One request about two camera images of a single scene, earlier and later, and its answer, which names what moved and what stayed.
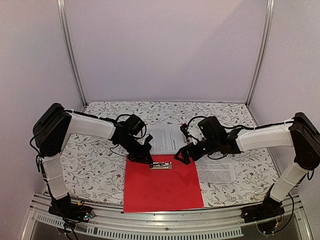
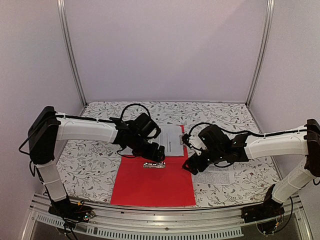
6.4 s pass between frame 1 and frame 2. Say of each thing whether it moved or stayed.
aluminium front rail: stayed
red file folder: moved
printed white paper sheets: stayed
